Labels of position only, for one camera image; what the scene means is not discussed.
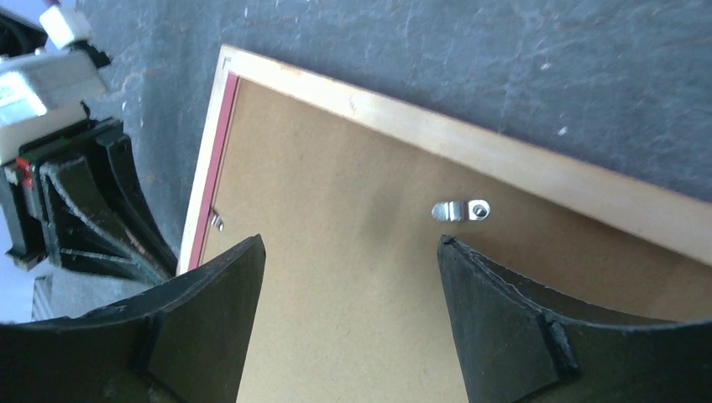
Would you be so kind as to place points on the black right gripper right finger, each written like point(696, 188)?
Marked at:
point(518, 340)

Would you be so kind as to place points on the brown backing board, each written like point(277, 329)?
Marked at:
point(352, 307)

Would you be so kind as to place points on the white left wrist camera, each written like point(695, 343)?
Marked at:
point(48, 69)

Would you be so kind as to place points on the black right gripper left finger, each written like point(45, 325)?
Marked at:
point(185, 340)

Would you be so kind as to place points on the pink wooden picture frame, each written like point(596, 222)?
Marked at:
point(668, 219)

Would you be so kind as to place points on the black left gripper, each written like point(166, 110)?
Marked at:
point(53, 206)

